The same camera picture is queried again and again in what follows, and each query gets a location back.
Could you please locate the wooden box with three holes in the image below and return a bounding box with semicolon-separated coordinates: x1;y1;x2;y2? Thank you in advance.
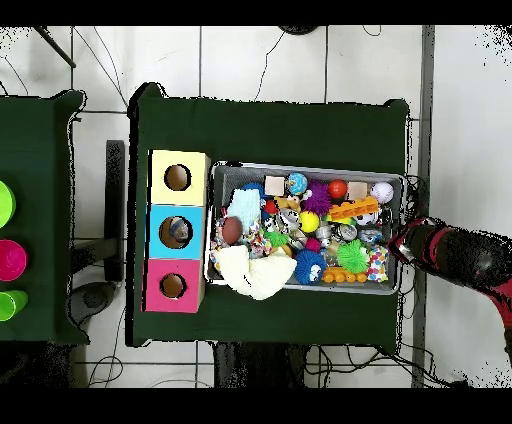
141;149;212;314

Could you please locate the dark green table cloth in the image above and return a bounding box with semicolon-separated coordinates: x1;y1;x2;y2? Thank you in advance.
125;82;410;355

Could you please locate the blue white patterned ball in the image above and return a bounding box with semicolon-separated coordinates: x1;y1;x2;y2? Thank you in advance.
286;172;309;196

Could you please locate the orange toy building brick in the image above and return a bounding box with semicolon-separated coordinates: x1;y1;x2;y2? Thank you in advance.
327;197;380;221

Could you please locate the brown toy football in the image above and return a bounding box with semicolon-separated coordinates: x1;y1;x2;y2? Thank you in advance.
222;216;244;246

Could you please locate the white baseball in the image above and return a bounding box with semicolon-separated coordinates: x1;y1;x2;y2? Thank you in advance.
369;181;395;205

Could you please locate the black upright panel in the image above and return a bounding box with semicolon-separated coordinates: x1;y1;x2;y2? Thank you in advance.
104;139;126;283

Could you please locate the smooth yellow ball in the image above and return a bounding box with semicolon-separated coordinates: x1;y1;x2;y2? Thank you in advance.
298;210;321;234

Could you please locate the blue spiky rubber ball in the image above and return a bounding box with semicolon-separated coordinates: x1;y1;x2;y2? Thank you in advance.
294;249;327;286

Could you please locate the lime green plastic cup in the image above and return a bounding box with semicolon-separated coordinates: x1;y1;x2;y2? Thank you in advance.
0;180;17;230
0;289;30;322

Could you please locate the shallow silver mesh bin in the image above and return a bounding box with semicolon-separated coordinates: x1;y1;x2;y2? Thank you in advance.
202;160;407;295

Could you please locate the pink plastic cup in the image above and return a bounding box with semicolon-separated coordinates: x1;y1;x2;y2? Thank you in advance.
0;238;28;282

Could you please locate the dark green side table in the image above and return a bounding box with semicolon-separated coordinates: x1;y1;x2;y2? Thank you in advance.
0;89;91;347

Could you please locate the cream knitted cloth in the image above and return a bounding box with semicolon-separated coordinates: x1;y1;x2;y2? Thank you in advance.
214;244;298;301

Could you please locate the purple spiky ball with eyes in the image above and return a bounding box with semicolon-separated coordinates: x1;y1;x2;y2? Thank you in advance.
301;180;334;216

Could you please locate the green spiky ball with eyes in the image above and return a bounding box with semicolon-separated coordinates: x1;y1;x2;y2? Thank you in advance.
336;238;370;274

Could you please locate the black slanted rod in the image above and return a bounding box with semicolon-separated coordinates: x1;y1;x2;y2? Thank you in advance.
33;25;77;69

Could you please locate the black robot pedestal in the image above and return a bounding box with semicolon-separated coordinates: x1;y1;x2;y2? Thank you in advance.
213;341;309;388

